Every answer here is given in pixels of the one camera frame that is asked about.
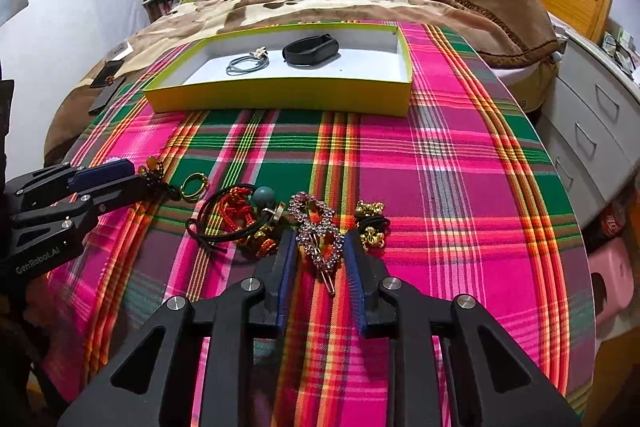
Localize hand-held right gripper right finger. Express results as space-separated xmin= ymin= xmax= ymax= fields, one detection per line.
xmin=342 ymin=227 xmax=583 ymax=427

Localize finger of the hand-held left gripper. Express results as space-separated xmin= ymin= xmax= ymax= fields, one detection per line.
xmin=11 ymin=176 xmax=151 ymax=258
xmin=5 ymin=159 xmax=137 ymax=210

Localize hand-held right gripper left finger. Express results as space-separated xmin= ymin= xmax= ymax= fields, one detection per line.
xmin=57 ymin=231 xmax=299 ymax=427

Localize amber beaded hair clip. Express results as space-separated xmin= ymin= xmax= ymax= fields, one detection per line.
xmin=139 ymin=158 xmax=182 ymax=202

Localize gold bells hair tie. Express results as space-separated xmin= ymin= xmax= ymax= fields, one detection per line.
xmin=354 ymin=201 xmax=392 ymax=253

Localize rhinestone hair clip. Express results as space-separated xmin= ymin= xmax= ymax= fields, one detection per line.
xmin=290 ymin=192 xmax=347 ymax=294

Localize gold ring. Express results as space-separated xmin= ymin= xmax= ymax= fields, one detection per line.
xmin=180 ymin=173 xmax=208 ymax=202

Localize black hair tie teal bead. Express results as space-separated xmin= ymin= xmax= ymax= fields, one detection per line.
xmin=186 ymin=183 xmax=286 ymax=253

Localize red knot ornament with gold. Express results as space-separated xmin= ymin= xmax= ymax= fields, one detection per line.
xmin=218 ymin=187 xmax=278 ymax=258

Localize yellow-green cardboard box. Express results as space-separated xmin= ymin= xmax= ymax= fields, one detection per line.
xmin=142 ymin=23 xmax=413 ymax=118

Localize black flat case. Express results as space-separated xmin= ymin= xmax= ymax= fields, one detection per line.
xmin=87 ymin=77 xmax=126 ymax=115

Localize black phone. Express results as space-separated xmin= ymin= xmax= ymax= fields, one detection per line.
xmin=90 ymin=59 xmax=125 ymax=88

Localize pink and green plaid cloth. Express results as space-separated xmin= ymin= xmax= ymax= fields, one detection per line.
xmin=47 ymin=23 xmax=596 ymax=427

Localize black wristband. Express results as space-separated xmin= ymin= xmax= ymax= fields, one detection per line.
xmin=282 ymin=34 xmax=337 ymax=66

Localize pink plastic stool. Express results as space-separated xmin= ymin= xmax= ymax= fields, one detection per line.
xmin=585 ymin=237 xmax=636 ymax=333

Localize white mattress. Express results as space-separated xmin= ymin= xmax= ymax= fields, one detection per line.
xmin=495 ymin=62 xmax=546 ymax=112

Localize red soda bottle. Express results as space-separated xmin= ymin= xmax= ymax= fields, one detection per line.
xmin=595 ymin=202 xmax=628 ymax=238

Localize white drawer cabinet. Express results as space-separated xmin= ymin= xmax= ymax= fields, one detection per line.
xmin=537 ymin=27 xmax=640 ymax=228

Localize grey hair ties with flower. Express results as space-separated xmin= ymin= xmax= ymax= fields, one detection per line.
xmin=226 ymin=48 xmax=271 ymax=76

